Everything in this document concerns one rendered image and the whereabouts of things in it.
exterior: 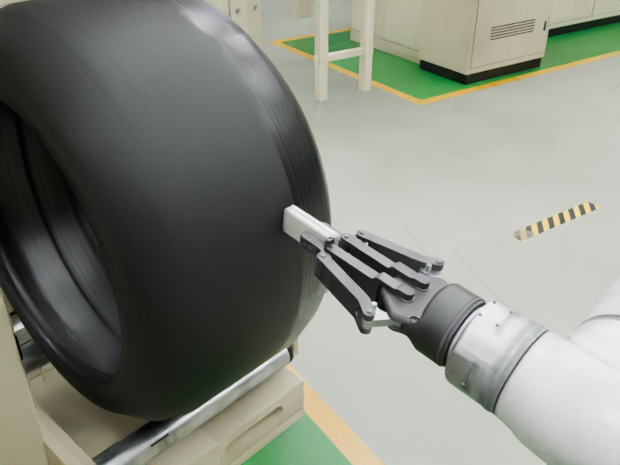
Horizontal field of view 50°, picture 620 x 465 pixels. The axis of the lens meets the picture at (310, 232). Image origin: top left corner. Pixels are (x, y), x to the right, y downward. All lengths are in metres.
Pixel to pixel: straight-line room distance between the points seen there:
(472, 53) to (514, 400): 4.77
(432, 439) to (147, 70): 1.69
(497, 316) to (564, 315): 2.20
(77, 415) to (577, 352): 0.82
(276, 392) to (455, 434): 1.23
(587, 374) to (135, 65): 0.51
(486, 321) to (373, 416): 1.65
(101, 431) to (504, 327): 0.72
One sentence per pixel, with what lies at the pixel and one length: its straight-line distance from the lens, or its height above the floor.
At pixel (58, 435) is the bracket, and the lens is 0.94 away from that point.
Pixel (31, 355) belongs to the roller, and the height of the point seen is 0.91.
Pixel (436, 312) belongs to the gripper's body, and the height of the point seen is 1.24.
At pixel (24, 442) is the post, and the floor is 0.97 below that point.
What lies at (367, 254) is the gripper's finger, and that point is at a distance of 0.68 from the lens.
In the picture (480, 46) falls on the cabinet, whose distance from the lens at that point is 5.31.
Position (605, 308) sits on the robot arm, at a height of 1.23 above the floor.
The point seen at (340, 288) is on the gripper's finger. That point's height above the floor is 1.23.
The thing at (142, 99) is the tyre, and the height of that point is 1.38.
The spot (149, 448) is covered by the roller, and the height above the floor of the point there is 0.91.
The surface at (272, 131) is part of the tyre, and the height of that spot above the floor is 1.33.
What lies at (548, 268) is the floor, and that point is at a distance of 3.07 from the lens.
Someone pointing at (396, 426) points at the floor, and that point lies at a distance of 2.21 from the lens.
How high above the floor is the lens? 1.60
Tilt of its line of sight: 30 degrees down
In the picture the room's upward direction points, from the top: straight up
